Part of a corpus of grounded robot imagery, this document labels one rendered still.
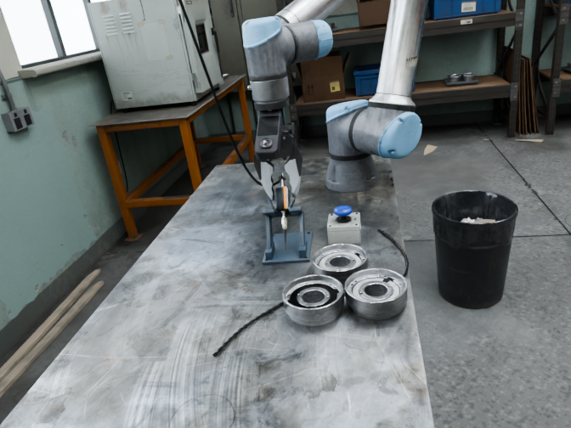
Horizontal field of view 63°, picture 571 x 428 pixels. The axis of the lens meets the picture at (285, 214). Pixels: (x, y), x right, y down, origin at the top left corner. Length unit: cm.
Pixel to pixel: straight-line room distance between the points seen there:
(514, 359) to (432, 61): 334
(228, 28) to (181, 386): 411
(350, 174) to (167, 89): 193
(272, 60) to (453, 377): 134
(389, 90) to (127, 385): 84
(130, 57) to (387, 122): 218
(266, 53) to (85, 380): 64
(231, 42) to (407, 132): 359
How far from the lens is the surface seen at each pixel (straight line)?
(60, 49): 316
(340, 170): 130
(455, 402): 180
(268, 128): 92
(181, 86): 301
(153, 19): 301
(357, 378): 71
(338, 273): 87
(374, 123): 118
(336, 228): 101
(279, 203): 99
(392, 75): 119
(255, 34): 93
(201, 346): 81
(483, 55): 488
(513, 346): 205
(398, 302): 80
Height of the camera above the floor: 130
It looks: 24 degrees down
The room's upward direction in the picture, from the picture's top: 8 degrees counter-clockwise
